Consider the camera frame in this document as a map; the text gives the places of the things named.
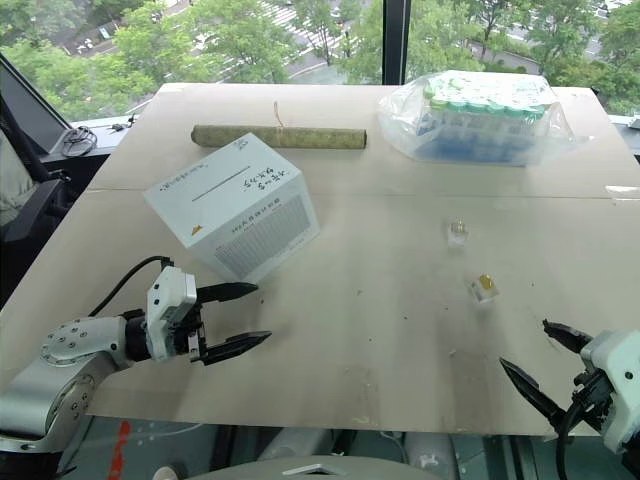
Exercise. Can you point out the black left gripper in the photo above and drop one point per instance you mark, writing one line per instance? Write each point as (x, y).
(196, 336)

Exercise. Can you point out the black slanted frame beam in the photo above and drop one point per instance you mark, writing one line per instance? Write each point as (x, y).
(30, 105)

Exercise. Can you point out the white cardboard box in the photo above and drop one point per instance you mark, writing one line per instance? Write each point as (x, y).
(235, 205)

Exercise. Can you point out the black equipment block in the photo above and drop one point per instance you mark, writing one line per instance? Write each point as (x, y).
(35, 210)

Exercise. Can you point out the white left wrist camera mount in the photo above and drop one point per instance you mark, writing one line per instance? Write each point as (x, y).
(167, 305)

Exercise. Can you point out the pack of green-capped bottles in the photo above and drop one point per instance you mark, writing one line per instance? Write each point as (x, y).
(480, 120)

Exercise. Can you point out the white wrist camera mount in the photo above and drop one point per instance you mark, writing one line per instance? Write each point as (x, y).
(620, 380)
(167, 305)

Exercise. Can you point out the black window frame post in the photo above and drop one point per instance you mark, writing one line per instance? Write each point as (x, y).
(396, 40)

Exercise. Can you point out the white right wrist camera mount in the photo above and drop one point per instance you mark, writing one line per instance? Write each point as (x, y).
(620, 380)

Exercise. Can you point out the clear plastic bag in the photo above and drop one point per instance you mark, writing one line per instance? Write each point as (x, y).
(395, 125)

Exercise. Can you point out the green rolled mat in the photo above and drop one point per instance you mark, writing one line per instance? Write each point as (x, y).
(320, 137)

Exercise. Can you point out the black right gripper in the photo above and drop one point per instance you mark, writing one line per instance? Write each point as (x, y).
(597, 397)

